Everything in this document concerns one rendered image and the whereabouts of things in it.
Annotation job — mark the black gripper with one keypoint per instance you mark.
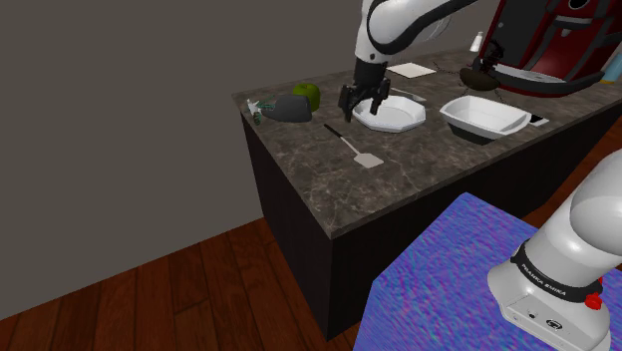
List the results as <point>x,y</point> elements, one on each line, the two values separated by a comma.
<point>369,77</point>

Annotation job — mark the white octagonal plate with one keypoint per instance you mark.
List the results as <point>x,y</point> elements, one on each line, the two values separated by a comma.
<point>396,116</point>

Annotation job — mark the silver cutlery piece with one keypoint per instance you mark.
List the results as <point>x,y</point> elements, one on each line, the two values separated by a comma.
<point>410,94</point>

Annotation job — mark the green apple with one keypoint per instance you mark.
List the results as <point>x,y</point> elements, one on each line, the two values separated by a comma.
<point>311,92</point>

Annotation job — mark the white paper napkin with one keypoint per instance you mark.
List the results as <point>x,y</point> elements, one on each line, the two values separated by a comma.
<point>412,70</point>

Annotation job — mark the dark grey spray bottle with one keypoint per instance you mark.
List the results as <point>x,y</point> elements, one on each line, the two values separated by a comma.
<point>291,109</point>

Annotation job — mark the dark brown oval object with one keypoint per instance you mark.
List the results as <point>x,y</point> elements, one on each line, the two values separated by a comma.
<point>478,80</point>

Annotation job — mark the white rectangular dish black base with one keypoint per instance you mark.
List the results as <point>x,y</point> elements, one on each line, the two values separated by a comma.
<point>481,116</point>

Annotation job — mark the white shaker bottle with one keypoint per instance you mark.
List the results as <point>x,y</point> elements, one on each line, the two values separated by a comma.
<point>476,42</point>

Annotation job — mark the red coffee machine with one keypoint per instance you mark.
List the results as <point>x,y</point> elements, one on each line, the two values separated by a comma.
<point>534,34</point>

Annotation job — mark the blue purple patterned robot stand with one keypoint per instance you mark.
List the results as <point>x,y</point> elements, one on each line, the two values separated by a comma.
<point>437,291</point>

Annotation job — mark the light blue bottle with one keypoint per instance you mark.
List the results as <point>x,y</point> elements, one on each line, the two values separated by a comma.
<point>614,68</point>

